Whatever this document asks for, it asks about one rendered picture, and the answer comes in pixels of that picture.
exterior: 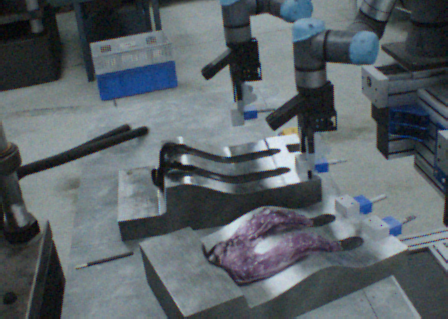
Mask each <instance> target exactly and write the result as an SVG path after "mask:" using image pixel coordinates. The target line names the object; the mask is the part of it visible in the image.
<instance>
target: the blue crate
mask: <svg viewBox="0 0 448 319"><path fill-rule="evenodd" d="M96 80H97V83H98V90H99V93H100V96H101V100H103V101H106V100H113V99H117V98H121V97H129V96H132V95H137V94H144V93H148V92H152V91H158V90H164V89H168V88H171V87H176V86H178V81H177V72H176V67H175V62H174V60H171V61H166V62H162V63H154V64H150V65H146V66H140V67H134V68H130V69H126V70H117V71H114V72H109V73H101V74H96Z"/></svg>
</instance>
